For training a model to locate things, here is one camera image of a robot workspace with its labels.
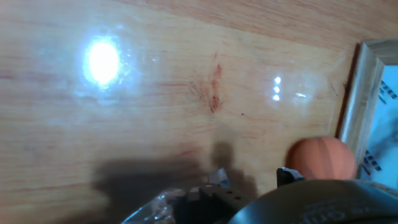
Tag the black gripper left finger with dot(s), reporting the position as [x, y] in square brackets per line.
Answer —
[208, 208]

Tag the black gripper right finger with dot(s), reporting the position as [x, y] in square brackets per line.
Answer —
[284, 177]

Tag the small orange basketball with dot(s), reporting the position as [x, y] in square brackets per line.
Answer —
[321, 157]

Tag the clear plastic wrap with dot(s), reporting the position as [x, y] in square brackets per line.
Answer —
[155, 208]

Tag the glossy wooden board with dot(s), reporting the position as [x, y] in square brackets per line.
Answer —
[93, 124]

